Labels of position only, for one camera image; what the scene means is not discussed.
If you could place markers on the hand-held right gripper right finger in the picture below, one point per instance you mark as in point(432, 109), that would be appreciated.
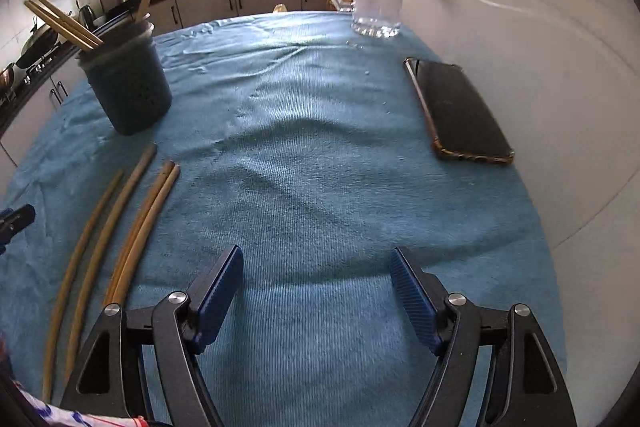
point(415, 302)

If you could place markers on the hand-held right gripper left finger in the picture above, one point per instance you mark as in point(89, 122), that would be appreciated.
point(217, 297)

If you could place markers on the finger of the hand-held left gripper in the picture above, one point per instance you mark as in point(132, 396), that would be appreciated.
point(17, 217)

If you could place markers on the dark grey utensil holder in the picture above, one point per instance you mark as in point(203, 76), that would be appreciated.
point(132, 92)

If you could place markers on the steel cooking pot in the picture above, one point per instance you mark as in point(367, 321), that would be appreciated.
point(6, 77)

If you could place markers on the blue tablecloth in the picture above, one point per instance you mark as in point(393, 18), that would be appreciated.
point(310, 187)

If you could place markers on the gas stove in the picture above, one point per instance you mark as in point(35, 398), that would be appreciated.
point(42, 64)

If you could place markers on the black wok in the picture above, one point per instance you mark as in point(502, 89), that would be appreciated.
point(37, 47)

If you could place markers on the white patterned clothing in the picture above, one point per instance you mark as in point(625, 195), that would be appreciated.
point(75, 419)

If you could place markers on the smartphone in brown case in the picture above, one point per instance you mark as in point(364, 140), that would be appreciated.
point(462, 112)

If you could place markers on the steel kettle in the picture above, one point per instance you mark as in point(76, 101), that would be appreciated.
point(87, 17)

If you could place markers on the yellow plastic bag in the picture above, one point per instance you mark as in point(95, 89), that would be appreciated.
point(280, 8)

